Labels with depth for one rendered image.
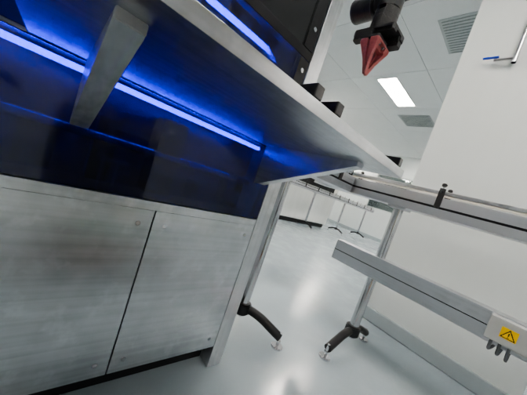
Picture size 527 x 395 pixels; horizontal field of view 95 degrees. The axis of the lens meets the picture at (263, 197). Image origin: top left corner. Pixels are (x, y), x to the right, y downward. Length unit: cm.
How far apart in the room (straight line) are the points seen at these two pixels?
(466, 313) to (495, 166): 100
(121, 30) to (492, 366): 207
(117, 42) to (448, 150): 200
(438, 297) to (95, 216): 134
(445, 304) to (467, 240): 67
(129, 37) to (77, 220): 45
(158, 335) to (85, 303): 25
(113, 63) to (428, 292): 138
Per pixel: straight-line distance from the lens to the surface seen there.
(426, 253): 201
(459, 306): 139
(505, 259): 196
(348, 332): 155
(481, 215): 136
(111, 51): 36
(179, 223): 74
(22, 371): 87
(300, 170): 69
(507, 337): 134
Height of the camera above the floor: 75
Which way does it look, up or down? 4 degrees down
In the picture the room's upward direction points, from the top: 19 degrees clockwise
